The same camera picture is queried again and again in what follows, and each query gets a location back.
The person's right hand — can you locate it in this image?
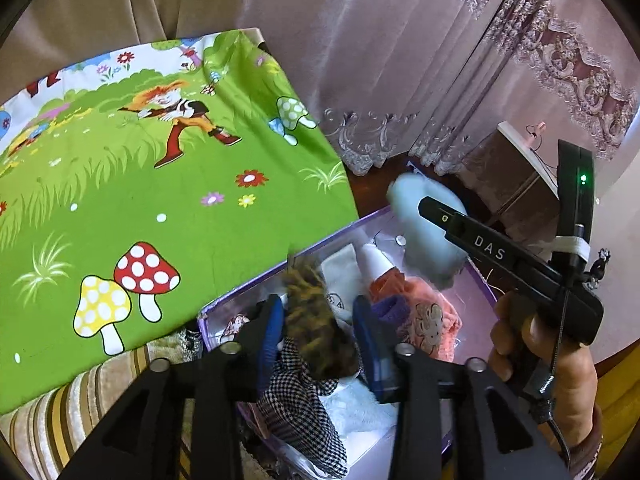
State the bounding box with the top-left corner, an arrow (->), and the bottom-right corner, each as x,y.
487,290 -> 601,454

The brown wooden cabinet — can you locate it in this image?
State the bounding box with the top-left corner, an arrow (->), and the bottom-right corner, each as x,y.
457,120 -> 568,246

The leopard print cloth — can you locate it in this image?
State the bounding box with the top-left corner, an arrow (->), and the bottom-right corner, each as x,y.
286,252 -> 361,381

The purple knitted sock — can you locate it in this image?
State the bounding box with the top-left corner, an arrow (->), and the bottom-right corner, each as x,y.
372,294 -> 408,331

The black cable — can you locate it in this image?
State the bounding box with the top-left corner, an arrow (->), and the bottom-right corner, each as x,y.
525,290 -> 573,466

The black white houndstooth cloth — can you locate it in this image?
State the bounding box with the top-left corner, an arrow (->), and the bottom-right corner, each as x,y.
257,335 -> 348,478

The beige satin curtain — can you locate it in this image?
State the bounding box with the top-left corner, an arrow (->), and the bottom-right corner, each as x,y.
0,0 -> 246,96

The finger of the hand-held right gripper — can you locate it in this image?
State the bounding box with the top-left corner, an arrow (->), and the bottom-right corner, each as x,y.
418,196 -> 469,244

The white folded cloth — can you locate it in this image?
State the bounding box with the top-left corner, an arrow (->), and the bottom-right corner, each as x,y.
360,242 -> 396,281

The pink towel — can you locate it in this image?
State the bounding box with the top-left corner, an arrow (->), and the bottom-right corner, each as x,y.
370,267 -> 463,363

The green cartoon printed sheet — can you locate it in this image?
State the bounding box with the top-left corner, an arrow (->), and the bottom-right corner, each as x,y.
0,30 -> 361,416

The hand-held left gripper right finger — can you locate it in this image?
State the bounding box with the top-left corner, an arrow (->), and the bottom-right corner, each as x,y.
352,296 -> 571,480

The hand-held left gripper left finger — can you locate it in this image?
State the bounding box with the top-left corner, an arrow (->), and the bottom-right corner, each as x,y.
57,294 -> 287,480

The person's right forearm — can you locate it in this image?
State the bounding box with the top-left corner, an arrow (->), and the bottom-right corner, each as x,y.
560,405 -> 606,476

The pink lace trimmed curtain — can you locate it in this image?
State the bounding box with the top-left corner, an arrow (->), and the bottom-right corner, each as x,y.
185,0 -> 640,181

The light blue towel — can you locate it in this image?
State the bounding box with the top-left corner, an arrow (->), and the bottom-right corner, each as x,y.
387,172 -> 471,288

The purple storage box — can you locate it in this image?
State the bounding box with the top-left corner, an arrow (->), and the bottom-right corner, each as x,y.
196,160 -> 501,480

